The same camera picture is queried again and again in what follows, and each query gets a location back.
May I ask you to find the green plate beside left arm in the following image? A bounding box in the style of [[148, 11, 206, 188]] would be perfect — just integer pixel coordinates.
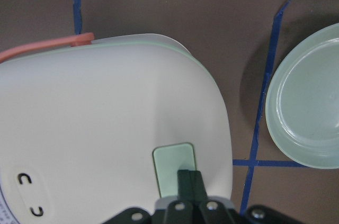
[[265, 24, 338, 169]]

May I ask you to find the white rice cooker pink handle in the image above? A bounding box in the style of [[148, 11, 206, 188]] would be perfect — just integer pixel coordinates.
[[1, 33, 233, 223]]

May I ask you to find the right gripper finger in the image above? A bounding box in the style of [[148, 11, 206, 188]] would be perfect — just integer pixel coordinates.
[[163, 170, 194, 224], [189, 171, 238, 223]]

